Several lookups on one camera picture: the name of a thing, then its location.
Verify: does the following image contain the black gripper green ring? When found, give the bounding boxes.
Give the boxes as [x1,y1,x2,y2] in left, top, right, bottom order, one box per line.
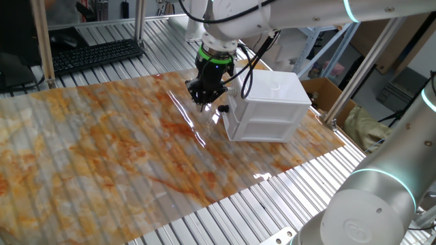
[185,46,236,112]

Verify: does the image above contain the white plastic drawer cabinet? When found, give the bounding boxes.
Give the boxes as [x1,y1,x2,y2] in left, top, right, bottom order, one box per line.
[221,69,313,143]

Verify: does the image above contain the white foam blocks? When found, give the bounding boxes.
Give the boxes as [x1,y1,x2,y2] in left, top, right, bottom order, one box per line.
[243,29,307,72]

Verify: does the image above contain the orange marble pattern mat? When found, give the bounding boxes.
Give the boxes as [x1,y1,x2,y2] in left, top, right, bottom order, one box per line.
[0,57,345,245]

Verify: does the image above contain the blue grey metal shelf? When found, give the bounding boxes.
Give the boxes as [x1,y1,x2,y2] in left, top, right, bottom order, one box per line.
[292,22,362,79]

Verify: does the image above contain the black keyboard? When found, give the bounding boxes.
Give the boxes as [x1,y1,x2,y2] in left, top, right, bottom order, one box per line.
[50,38,144,76]

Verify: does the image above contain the open cardboard box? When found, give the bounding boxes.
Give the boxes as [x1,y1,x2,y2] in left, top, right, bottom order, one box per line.
[300,77,357,129]

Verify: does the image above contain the pink soft object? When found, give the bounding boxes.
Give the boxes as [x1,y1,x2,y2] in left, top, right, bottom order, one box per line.
[322,60,345,78]

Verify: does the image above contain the grey metal profile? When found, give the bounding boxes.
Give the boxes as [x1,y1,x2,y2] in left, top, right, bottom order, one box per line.
[96,0,109,21]

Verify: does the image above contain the black mouse pad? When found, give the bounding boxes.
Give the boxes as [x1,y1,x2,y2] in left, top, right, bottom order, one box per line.
[47,27,90,52]

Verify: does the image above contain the black computer mouse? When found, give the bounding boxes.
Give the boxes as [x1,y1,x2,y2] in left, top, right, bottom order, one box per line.
[50,33,78,48]

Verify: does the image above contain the olive green bag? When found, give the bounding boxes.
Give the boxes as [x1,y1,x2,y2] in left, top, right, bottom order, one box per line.
[343,104,401,152]

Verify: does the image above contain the person's grey shirt torso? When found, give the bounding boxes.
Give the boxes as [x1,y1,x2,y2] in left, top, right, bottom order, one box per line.
[46,0,81,25]

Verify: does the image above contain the large brown cardboard panel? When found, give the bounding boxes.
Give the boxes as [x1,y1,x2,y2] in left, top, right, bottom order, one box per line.
[350,13,436,75]

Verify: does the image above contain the black tripod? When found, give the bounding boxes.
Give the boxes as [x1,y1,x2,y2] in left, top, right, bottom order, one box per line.
[377,69,436,129]

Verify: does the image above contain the grey equipment case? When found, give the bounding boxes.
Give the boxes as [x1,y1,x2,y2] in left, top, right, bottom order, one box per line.
[376,66,432,112]

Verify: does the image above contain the black computer monitor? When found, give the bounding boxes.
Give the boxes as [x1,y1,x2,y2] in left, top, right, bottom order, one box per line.
[0,0,47,93]

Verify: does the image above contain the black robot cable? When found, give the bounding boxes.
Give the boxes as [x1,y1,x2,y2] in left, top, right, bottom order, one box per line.
[178,0,282,100]

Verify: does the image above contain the grey aluminium frame post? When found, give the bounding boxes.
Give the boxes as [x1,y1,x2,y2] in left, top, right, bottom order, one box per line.
[133,0,146,48]

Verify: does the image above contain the metal bracket plate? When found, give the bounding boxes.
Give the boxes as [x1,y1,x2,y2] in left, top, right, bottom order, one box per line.
[258,227,297,245]

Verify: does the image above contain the slanted aluminium frame post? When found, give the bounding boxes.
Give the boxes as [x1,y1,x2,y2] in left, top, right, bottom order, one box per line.
[323,16,408,132]

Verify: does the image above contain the tan frame post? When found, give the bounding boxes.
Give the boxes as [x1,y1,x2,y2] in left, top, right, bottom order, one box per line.
[30,0,57,90]

